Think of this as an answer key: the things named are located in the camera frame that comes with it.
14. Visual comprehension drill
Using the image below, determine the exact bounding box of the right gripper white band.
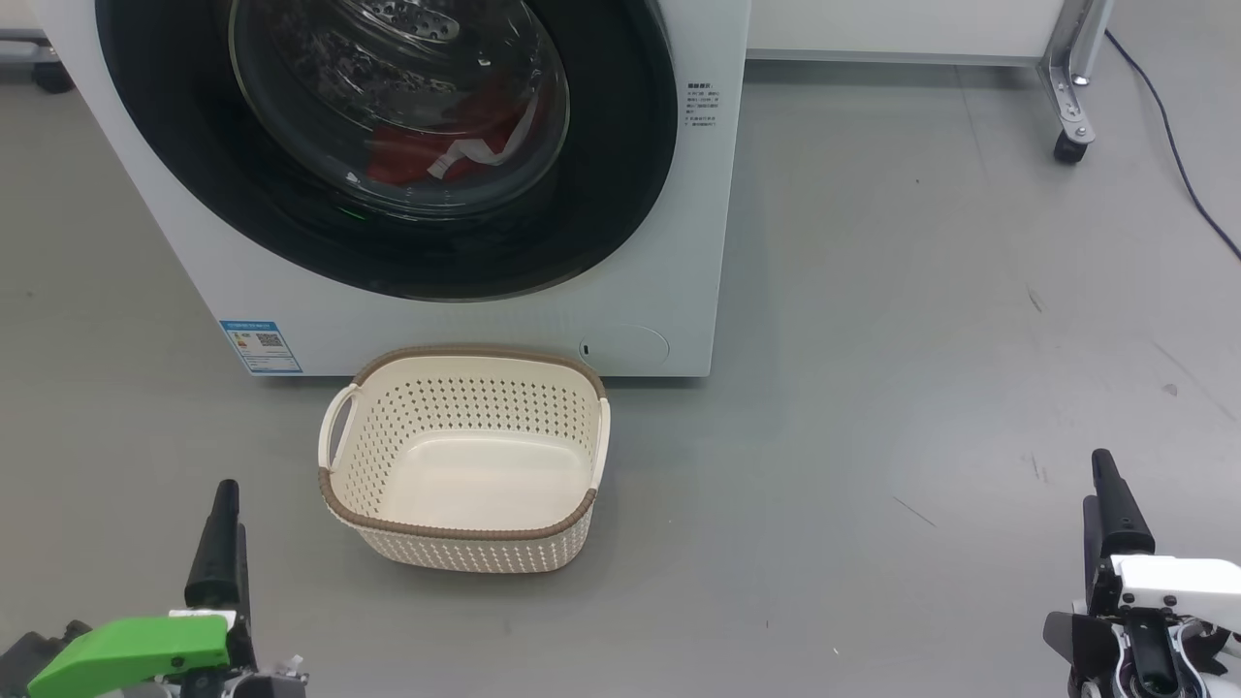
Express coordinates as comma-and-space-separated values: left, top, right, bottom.
1044, 449, 1241, 698

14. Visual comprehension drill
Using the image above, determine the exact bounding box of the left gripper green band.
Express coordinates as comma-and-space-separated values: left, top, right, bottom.
0, 479, 309, 698

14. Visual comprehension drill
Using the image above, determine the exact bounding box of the black washing machine door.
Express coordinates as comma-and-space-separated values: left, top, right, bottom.
94, 0, 680, 301

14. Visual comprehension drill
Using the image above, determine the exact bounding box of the red and white garment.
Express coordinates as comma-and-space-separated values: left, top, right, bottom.
366, 92, 539, 187

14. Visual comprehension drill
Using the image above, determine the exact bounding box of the cream perforated basket brown rim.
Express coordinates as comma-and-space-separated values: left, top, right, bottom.
318, 344, 612, 575

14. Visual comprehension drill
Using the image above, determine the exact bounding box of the white front-load washing machine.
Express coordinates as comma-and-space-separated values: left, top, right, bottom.
29, 0, 752, 379

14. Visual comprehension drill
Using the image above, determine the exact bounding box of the blue energy label sticker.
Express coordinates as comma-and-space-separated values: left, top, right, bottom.
219, 320, 302, 375

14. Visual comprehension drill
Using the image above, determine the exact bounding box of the black caster wheel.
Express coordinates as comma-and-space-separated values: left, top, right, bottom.
29, 58, 77, 95

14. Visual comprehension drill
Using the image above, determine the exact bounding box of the white partition panel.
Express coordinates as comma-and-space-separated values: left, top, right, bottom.
747, 0, 1067, 67

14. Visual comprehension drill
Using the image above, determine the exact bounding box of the black floor cable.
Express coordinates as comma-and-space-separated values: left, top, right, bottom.
1105, 29, 1241, 261

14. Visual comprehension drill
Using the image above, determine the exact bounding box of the metal frame leg with caster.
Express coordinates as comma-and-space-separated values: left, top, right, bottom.
1037, 0, 1111, 164

